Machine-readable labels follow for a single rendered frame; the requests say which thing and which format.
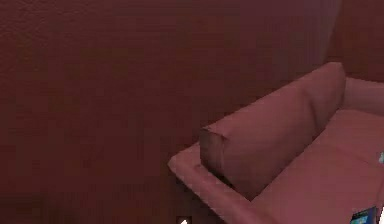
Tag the black laptop with blue screen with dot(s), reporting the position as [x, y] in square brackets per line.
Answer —
[364, 216]

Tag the small light blue object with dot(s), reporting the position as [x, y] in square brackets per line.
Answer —
[381, 158]

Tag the small white object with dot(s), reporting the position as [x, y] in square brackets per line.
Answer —
[184, 221]

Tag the pink sofa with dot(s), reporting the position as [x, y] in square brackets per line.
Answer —
[300, 173]

